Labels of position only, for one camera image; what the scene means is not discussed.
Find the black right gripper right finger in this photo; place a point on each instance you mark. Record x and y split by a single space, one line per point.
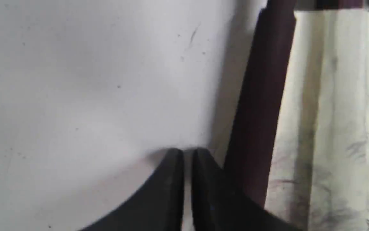
218 205

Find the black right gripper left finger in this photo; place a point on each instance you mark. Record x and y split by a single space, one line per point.
156 206

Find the painted folding paper fan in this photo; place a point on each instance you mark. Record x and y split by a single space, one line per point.
291 124

